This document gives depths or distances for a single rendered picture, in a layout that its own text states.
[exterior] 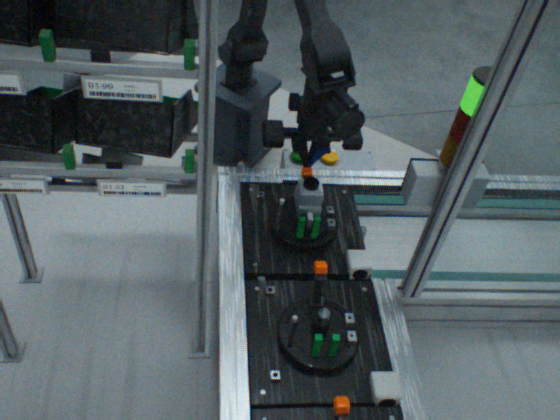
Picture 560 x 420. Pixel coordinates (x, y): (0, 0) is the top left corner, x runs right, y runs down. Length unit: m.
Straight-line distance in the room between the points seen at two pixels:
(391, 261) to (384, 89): 2.19
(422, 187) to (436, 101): 2.43
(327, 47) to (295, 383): 0.55
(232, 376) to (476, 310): 0.50
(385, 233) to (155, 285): 0.49
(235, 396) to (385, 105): 2.45
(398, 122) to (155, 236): 2.06
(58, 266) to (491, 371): 0.86
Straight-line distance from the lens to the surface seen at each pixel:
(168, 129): 0.85
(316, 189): 1.15
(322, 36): 1.06
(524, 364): 1.33
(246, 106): 1.36
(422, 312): 1.24
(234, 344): 1.08
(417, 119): 3.26
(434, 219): 1.05
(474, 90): 0.92
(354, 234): 1.25
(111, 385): 1.16
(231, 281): 1.16
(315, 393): 1.04
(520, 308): 1.31
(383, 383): 1.05
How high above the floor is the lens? 1.88
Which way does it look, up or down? 46 degrees down
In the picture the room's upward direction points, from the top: 9 degrees clockwise
